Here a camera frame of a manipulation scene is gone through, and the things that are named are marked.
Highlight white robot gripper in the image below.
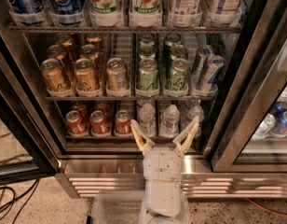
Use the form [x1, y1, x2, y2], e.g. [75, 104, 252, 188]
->
[130, 116, 199, 217]

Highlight green can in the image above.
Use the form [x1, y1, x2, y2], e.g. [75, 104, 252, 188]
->
[137, 58, 158, 91]
[139, 34, 155, 46]
[138, 45, 156, 60]
[165, 58, 190, 91]
[162, 34, 182, 67]
[169, 45, 188, 65]

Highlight orange can front left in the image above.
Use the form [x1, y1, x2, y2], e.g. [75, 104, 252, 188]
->
[40, 59, 71, 92]

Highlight orange can middle right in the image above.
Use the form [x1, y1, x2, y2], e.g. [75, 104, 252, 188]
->
[79, 44, 103, 79]

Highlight orange can front middle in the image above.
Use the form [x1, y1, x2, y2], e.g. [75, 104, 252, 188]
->
[74, 58, 98, 91]

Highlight orange can back left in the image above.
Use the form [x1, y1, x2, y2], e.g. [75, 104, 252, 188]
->
[54, 33, 77, 61]

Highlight silver blue can front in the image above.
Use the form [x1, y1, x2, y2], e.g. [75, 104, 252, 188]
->
[198, 55, 225, 91]

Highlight silver can behind door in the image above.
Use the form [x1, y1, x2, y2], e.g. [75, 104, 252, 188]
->
[252, 114, 276, 140]

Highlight red can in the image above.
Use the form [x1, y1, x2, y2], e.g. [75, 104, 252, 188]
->
[71, 101, 89, 119]
[65, 110, 88, 134]
[94, 100, 112, 119]
[90, 110, 110, 134]
[115, 110, 130, 134]

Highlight orange can back right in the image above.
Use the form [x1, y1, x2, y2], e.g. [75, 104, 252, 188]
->
[85, 33, 103, 50]

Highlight orange floor cable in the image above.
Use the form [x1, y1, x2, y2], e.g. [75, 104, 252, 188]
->
[244, 197, 287, 220]

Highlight open fridge door left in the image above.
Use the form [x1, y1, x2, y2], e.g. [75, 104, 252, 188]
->
[0, 35, 59, 185]

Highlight stainless steel fridge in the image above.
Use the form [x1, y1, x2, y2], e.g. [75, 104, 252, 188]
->
[0, 0, 287, 198]

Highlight orange can front right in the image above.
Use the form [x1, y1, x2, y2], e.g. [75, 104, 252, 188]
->
[106, 58, 129, 91]

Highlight blue can behind door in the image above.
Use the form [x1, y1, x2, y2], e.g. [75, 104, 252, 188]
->
[270, 102, 287, 138]

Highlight water bottle left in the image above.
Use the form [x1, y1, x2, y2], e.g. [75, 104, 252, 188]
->
[138, 103, 156, 137]

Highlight silver blue can back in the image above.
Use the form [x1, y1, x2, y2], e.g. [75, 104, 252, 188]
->
[192, 45, 215, 84]

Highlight black floor cables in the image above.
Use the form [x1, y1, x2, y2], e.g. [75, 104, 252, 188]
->
[0, 178, 41, 224]

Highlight red can back left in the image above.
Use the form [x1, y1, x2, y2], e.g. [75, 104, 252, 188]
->
[71, 101, 89, 119]

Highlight red can front left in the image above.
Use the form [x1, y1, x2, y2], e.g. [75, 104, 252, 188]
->
[65, 110, 88, 134]

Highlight water bottle right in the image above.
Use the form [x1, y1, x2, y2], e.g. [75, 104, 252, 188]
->
[181, 105, 204, 130]

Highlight orange can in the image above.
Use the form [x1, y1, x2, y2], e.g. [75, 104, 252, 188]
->
[74, 58, 98, 91]
[54, 33, 77, 61]
[40, 59, 71, 92]
[85, 33, 103, 50]
[79, 44, 103, 79]
[47, 45, 74, 80]
[106, 58, 129, 91]

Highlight clear plastic bin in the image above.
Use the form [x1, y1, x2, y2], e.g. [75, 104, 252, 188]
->
[91, 190, 191, 224]

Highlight red can front middle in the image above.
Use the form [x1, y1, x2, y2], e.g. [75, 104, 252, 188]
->
[90, 110, 110, 134]

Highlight silver blue can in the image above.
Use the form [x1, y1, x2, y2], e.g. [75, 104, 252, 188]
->
[192, 45, 215, 84]
[198, 55, 225, 91]

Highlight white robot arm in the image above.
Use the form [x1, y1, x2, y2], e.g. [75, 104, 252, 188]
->
[130, 116, 199, 224]

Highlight red can front right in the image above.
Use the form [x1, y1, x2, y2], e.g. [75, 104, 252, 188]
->
[115, 110, 130, 134]

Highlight glass fridge door right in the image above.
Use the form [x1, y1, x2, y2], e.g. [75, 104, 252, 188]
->
[203, 0, 287, 173]

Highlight water bottle middle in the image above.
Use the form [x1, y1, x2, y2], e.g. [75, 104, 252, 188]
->
[159, 105, 180, 137]

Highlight orange can middle left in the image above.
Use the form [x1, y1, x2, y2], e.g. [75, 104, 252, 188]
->
[47, 45, 74, 80]

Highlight red can back middle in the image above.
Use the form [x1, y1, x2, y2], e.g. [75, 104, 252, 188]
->
[94, 100, 112, 119]

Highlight water bottle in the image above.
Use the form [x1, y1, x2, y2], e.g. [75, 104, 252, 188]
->
[159, 105, 180, 137]
[181, 105, 204, 130]
[138, 103, 156, 137]

